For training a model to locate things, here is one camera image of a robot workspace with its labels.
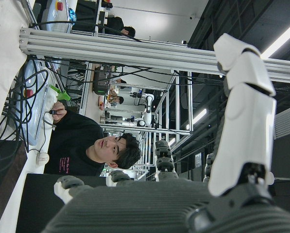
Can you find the person in black shirt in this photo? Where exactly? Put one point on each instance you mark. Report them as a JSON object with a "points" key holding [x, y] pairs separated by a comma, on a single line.
{"points": [[74, 136]]}

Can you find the black flat panel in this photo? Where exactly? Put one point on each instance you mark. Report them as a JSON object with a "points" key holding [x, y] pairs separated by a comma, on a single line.
{"points": [[38, 206]]}

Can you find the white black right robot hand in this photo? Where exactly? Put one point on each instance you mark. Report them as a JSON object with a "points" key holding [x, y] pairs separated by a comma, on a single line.
{"points": [[244, 121]]}

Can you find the aluminium frame cage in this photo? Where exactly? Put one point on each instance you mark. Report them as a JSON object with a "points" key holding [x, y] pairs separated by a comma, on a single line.
{"points": [[189, 102]]}

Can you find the aluminium frame beam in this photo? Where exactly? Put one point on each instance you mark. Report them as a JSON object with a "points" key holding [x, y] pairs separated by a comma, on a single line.
{"points": [[110, 48]]}

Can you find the green plastic clamp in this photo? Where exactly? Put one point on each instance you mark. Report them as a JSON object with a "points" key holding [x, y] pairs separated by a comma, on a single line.
{"points": [[62, 95]]}

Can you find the dark brown box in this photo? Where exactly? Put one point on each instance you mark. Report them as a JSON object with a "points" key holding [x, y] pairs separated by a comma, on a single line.
{"points": [[6, 174]]}

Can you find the white round puck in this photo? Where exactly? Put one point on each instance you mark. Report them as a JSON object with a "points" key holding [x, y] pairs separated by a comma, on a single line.
{"points": [[42, 159]]}

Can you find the black device green light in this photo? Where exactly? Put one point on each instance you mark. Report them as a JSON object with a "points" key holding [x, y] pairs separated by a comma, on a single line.
{"points": [[102, 82]]}

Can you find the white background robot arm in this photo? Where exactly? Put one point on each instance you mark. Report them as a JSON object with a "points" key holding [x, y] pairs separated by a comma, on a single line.
{"points": [[148, 109]]}

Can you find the white air vent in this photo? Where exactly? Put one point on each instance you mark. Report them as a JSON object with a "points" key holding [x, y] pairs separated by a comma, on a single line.
{"points": [[284, 123]]}

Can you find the long ceiling light strip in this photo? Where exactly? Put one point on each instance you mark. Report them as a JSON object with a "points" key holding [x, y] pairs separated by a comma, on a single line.
{"points": [[280, 40]]}

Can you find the short ceiling light strip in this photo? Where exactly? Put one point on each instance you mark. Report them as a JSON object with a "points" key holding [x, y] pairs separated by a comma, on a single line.
{"points": [[198, 117]]}

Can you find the grey cabinet red button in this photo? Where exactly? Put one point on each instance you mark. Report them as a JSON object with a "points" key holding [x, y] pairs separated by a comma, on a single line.
{"points": [[52, 14]]}

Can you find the seated person in black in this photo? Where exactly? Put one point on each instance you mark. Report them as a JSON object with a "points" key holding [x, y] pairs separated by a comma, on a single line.
{"points": [[115, 24]]}

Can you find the distant person head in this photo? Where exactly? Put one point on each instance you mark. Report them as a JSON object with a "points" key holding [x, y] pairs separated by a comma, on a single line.
{"points": [[120, 99]]}

